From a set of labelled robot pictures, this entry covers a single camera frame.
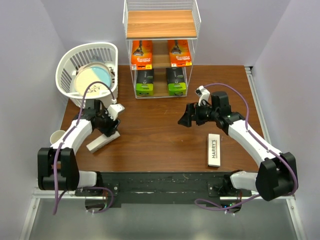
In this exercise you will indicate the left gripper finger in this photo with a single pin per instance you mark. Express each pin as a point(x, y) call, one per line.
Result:
point(109, 131)
point(116, 124)

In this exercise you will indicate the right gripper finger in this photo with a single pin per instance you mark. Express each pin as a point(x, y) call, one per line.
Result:
point(185, 120)
point(190, 108)

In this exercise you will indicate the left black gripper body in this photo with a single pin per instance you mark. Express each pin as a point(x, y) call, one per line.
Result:
point(106, 121)

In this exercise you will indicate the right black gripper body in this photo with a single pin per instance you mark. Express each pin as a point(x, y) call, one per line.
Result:
point(204, 114)

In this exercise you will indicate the grey Harry's box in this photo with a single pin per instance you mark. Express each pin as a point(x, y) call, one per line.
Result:
point(101, 141)

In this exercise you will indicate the green black razor box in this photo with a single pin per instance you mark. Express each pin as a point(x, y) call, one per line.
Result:
point(144, 85)
point(176, 84)

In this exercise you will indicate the orange Gillette razor pack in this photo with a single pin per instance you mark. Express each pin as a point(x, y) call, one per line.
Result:
point(141, 57)
point(179, 53)

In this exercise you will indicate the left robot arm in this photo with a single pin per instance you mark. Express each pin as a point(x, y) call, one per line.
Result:
point(57, 167)

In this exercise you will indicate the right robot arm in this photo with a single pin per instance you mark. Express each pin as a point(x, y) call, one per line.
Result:
point(277, 174)

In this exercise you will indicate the white Harry's box right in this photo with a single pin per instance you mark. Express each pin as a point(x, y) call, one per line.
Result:
point(213, 150)

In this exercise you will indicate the cream paper cup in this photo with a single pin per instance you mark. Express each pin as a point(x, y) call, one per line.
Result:
point(55, 136)

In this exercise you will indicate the cream and blue plate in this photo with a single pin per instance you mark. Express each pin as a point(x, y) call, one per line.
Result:
point(93, 72)

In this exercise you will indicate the white plastic laundry basket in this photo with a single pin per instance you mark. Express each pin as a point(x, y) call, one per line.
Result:
point(79, 56)

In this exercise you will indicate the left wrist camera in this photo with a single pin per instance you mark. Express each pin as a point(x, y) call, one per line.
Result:
point(115, 109)

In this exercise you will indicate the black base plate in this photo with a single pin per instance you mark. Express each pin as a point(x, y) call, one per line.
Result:
point(169, 187)

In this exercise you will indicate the white wire wooden shelf unit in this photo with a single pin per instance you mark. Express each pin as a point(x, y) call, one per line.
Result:
point(160, 21)

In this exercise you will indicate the aluminium rail frame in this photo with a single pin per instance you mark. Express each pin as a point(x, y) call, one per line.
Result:
point(155, 150)

